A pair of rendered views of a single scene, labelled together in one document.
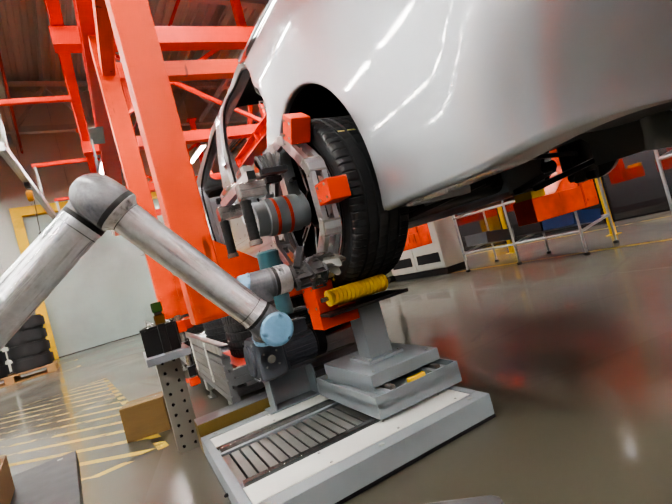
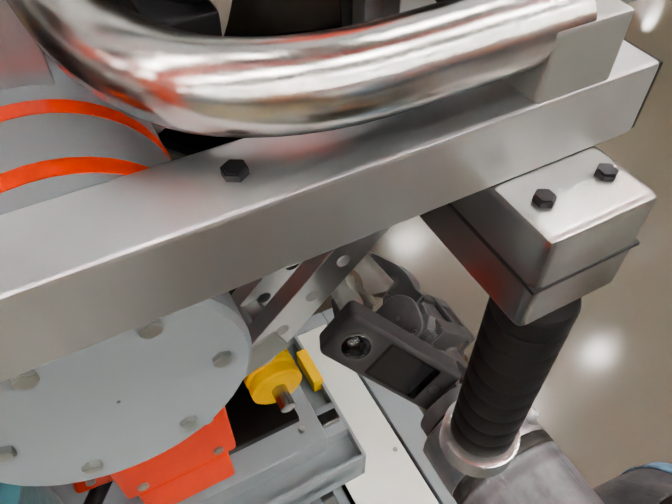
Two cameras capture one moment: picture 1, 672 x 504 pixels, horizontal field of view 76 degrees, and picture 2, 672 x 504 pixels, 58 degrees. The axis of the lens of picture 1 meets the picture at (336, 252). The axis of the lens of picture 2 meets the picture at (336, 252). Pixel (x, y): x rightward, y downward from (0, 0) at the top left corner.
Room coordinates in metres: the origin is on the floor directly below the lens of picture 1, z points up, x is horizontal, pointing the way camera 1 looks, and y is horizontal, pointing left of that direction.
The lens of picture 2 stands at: (1.48, 0.39, 1.09)
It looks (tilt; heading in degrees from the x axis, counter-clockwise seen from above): 49 degrees down; 268
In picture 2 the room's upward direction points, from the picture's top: straight up
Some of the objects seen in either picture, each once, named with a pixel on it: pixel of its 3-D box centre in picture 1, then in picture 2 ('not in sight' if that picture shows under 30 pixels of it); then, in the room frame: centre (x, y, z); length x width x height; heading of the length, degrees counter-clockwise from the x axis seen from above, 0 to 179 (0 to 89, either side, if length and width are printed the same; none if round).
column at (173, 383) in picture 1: (177, 400); not in sight; (1.95, 0.86, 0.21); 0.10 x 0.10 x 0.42; 27
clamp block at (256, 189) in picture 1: (251, 190); (508, 189); (1.40, 0.21, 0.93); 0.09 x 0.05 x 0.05; 117
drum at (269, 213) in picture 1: (279, 215); (67, 246); (1.62, 0.17, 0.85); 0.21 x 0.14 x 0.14; 117
